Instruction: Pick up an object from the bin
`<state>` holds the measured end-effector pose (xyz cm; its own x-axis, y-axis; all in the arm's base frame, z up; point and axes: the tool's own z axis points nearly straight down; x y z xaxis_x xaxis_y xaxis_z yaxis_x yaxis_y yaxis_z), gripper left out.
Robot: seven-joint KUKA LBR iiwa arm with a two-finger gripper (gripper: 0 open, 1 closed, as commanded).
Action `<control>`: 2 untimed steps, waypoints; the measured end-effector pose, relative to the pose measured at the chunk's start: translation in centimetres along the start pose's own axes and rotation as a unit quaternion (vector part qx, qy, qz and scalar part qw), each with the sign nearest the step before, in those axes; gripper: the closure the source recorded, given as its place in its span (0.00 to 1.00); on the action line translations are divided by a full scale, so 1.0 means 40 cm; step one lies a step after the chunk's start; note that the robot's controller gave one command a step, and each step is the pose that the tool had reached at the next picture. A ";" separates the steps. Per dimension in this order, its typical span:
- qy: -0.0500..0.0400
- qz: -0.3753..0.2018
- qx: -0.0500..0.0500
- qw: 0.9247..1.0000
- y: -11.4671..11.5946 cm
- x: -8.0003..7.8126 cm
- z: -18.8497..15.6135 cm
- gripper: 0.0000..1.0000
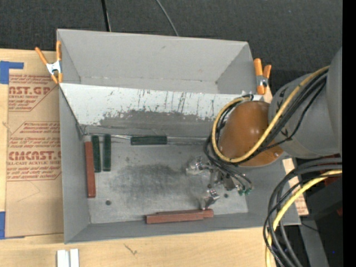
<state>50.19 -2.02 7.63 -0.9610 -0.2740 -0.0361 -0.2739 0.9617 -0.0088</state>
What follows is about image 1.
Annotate red-brown flat block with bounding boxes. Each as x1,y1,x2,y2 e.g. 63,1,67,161
84,141,97,199
145,212,205,225
155,208,215,219

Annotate brown cardboard board red print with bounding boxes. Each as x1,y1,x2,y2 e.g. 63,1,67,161
0,48,65,239

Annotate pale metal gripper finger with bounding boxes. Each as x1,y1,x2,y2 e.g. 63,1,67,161
198,188,221,210
185,156,211,177

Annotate grey metal bin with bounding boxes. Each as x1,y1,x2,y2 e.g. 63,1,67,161
56,28,303,245

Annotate dark green flat block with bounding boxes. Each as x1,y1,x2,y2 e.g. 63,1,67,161
102,133,112,172
130,135,169,146
91,135,102,174

